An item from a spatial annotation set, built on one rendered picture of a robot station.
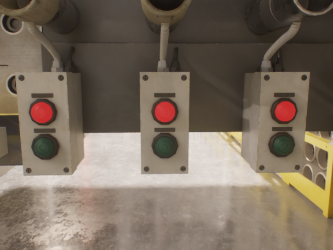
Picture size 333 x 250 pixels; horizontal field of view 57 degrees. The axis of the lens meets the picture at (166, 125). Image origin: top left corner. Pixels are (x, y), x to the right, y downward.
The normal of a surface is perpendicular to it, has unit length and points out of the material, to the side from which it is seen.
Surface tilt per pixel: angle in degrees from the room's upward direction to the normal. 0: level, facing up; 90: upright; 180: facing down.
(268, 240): 0
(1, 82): 90
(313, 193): 90
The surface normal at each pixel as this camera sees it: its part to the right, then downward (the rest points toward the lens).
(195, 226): 0.00, -0.99
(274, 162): 0.04, 0.17
